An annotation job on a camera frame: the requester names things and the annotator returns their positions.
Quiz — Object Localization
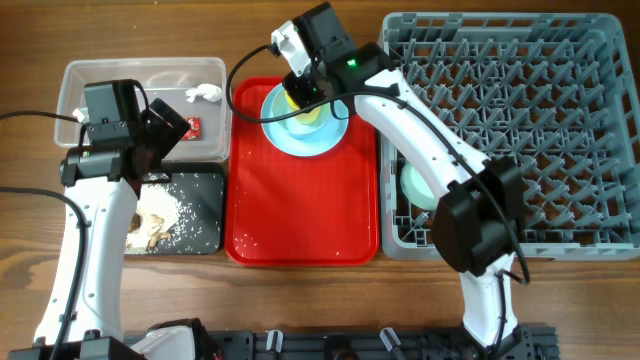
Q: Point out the grey dishwasher rack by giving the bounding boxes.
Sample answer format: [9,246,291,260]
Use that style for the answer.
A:
[379,12,639,261]

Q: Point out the white tissue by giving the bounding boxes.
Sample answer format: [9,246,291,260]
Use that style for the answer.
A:
[185,83,222,103]

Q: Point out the light blue plate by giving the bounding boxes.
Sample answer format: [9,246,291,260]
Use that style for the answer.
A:
[262,101,349,157]

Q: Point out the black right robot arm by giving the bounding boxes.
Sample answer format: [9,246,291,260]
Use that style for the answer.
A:
[274,43,524,355]

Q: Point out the red snack wrapper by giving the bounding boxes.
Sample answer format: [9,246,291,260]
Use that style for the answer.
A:
[182,116,202,141]

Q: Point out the green bowl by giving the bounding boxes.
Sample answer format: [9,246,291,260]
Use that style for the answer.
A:
[400,162,438,211]

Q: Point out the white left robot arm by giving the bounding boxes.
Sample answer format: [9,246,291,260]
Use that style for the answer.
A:
[9,99,216,359]

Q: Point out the black waste tray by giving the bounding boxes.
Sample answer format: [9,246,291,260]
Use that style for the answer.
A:
[122,161,226,256]

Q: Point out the clear plastic bin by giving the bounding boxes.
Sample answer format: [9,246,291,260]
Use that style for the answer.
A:
[57,57,231,162]

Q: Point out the yellow plastic cup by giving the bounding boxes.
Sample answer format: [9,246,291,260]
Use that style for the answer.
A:
[285,92,321,125]

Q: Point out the rice and food scraps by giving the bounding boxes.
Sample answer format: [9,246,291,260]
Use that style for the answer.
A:
[123,174,221,255]

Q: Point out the red plastic tray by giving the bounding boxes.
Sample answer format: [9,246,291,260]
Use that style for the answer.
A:
[224,75,381,267]

